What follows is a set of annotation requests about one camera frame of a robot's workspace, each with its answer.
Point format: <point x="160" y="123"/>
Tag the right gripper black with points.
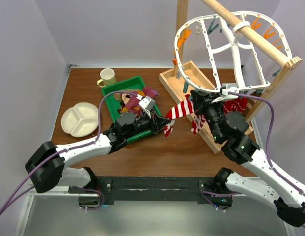
<point x="201" y="101"/>

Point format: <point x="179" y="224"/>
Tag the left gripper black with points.
<point x="160" y="122"/>

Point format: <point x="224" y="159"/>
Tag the red white striped sock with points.
<point x="182" y="109"/>
<point x="198" y="123"/>

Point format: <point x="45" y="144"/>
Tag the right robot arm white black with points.
<point x="280" y="191"/>

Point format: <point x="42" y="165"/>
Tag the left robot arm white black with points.
<point x="51" y="165"/>

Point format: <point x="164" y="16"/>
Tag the wooden hanger stand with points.
<point x="175" y="86"/>

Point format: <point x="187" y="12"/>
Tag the white round clip hanger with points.
<point x="207" y="24"/>

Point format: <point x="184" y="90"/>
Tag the green plastic tray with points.
<point x="113" y="98"/>

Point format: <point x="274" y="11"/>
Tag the cream yellow mug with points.
<point x="107" y="78"/>

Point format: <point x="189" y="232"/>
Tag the cream divided plate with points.
<point x="80" y="120"/>

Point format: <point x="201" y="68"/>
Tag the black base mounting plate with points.
<point x="108" y="190"/>

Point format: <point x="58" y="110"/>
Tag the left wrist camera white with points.
<point x="147" y="104"/>

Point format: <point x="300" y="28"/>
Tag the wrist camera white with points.
<point x="147" y="104"/>
<point x="228" y="92"/>

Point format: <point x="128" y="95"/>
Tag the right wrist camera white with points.
<point x="228" y="92"/>

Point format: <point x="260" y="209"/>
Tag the aluminium frame rail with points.
<point x="57" y="213"/>

